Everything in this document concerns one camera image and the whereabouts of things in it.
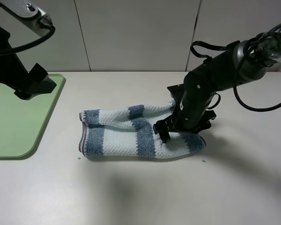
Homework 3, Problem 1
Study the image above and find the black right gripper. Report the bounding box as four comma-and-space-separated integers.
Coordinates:
153, 84, 216, 143

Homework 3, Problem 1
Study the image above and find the green plastic tray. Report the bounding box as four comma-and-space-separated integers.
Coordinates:
0, 74, 66, 159

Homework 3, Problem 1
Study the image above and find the black right camera cable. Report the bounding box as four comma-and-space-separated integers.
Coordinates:
189, 20, 281, 112

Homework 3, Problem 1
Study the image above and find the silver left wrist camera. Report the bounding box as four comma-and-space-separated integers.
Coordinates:
0, 0, 52, 37

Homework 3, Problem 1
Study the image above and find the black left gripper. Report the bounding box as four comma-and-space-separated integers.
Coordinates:
0, 0, 57, 101

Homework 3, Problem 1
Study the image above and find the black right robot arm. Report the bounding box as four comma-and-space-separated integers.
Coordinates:
153, 23, 281, 143

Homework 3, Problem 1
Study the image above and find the blue white striped towel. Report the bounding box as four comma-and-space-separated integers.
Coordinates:
79, 101, 206, 159

